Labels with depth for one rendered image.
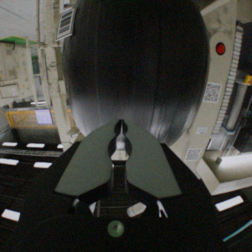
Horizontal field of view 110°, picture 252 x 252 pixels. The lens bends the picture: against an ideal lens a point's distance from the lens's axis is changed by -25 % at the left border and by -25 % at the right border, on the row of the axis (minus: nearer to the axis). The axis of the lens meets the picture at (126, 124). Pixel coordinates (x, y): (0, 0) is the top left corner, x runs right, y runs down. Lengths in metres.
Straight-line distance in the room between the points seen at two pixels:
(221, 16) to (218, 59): 0.15
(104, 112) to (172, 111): 0.12
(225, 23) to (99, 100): 0.50
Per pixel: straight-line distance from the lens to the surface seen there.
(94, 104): 0.21
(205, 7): 0.50
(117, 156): 0.87
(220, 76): 0.52
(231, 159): 1.00
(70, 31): 0.24
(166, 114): 0.22
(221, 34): 0.53
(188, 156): 0.61
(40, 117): 4.71
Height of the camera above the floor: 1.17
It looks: 26 degrees up
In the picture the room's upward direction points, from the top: 178 degrees counter-clockwise
